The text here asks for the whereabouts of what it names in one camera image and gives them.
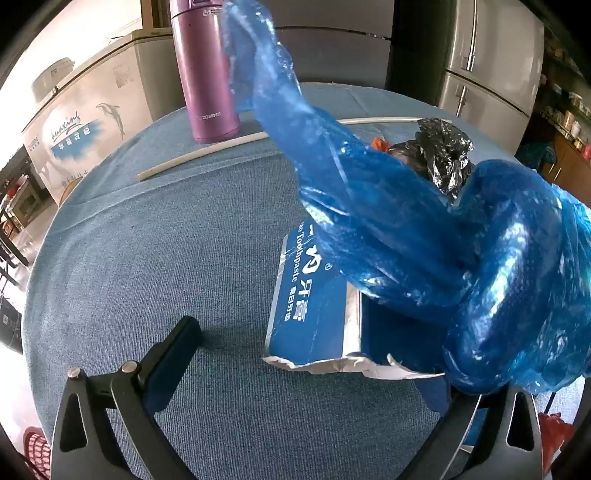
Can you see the small orange wrapper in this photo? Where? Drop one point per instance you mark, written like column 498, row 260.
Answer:
column 376, row 144

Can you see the large grey refrigerator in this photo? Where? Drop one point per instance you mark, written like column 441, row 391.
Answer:
column 332, row 50

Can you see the white rice cooker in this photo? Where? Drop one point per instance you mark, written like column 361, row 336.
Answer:
column 51, row 78

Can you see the red plastic bag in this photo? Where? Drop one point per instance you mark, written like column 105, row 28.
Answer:
column 551, row 438

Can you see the long white stick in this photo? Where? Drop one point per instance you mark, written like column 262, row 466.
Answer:
column 198, row 152

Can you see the dark wooden chair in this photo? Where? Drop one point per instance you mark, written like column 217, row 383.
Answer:
column 9, row 249

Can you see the blue toothpaste box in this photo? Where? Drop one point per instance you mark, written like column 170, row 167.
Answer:
column 309, row 318

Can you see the wall shelf with goods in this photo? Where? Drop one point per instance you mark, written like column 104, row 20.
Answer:
column 565, row 92

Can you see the blue tablecloth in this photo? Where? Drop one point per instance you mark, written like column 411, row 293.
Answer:
column 161, row 240

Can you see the black plastic bag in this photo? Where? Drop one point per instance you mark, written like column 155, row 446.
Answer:
column 445, row 152

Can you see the white chest freezer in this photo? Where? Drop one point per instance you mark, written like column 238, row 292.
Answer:
column 92, row 115

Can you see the blue floor bag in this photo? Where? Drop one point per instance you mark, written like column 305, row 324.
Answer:
column 535, row 154

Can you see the red plastic basket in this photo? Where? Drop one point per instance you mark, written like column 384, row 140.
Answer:
column 37, row 450

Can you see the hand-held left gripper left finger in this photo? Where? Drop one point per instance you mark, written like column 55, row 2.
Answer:
column 162, row 369

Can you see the black box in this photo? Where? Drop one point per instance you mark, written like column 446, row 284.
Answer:
column 9, row 323

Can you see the cardboard box of clutter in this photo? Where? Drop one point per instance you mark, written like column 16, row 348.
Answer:
column 570, row 170

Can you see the dark wooden table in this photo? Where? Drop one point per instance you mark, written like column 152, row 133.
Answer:
column 25, row 194

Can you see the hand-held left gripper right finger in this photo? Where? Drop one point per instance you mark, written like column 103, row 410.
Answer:
column 437, row 399

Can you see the silver refrigerator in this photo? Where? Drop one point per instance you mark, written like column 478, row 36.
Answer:
column 489, row 55

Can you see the blue plastic bag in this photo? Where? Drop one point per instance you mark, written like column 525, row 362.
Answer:
column 392, row 230

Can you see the purple thermos bottle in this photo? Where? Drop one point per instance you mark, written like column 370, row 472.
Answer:
column 207, row 83

